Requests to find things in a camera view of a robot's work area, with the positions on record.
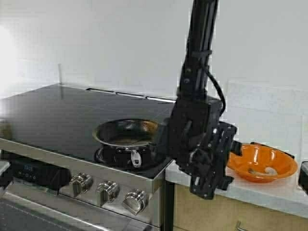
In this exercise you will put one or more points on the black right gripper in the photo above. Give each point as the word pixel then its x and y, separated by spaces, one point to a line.
pixel 199 142

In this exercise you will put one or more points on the black spatula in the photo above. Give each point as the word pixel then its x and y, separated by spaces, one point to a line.
pixel 259 144

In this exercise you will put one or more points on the orange plastic bowl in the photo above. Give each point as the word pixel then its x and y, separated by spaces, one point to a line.
pixel 258 158

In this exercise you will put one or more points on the raw shrimp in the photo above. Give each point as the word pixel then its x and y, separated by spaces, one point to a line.
pixel 268 171

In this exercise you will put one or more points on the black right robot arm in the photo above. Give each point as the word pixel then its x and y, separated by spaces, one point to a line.
pixel 196 81

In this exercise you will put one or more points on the wooden cabinet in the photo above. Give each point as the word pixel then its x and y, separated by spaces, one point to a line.
pixel 192 213

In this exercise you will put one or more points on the black object at right edge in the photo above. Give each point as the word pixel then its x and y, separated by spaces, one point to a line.
pixel 303 177

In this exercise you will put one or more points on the right steel stove knob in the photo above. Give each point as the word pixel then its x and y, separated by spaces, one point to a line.
pixel 135 201

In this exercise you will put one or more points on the steel stove knob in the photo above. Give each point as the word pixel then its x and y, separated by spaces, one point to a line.
pixel 135 201
pixel 80 183
pixel 106 192

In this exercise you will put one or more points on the middle steel stove knob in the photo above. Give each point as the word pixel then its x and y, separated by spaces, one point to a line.
pixel 106 192

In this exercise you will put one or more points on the left steel stove knob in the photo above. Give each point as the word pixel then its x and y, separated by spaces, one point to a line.
pixel 80 183

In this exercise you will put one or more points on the stainless steel stove range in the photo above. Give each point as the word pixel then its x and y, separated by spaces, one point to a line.
pixel 46 137

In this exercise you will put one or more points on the steel drawer handle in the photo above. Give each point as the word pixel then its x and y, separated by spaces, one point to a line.
pixel 239 227

